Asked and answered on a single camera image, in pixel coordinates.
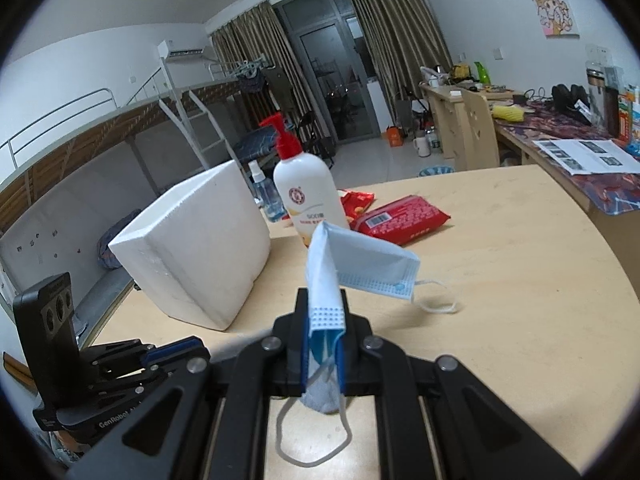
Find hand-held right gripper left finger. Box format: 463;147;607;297
65;287;311;480

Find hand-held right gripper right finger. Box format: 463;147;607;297
337;287;583;480

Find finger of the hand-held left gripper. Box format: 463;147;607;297
82;336;211;370
91;366;170;399

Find blue face mask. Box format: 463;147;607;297
276;221;461;465

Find white foam box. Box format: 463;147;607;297
107;160;273;332

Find blue plaid quilt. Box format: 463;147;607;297
97;217;142;271

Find red wet wipes pack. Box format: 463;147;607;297
352;195;451;247

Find orange red snack packet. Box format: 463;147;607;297
337;189;376;226

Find white pump bottle red cap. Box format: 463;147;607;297
259;112;351;251

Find small clear spray bottle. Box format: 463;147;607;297
247;161;286;223

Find grey metal bunk bed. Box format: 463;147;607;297
207;57;283;171
0;40;261;321

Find blue plaid mattress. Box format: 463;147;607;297
235;127;281;162

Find black folding chair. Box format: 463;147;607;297
295;110;337;162

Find wooden chair smiley cutout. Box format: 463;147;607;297
452;89;501;171

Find light wooden desk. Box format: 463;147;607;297
420;82;531;161

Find dark hanging clothes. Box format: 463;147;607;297
235;60;281;96

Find glass balcony door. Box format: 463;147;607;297
272;0;388;143

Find white air conditioner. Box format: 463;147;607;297
157;40;207;64

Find pile of yellow foam nets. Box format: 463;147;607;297
492;105;534;122

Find brown curtain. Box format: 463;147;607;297
340;0;453;146
210;2;326;156

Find dark patterned desk cloth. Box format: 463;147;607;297
492;100;640;217

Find printed paper sheet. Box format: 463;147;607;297
532;137;640;176

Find black bag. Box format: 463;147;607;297
551;83;592;114

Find steel thermos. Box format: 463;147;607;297
585;62;608;117

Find cartoon wall poster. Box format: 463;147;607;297
527;0;581;38

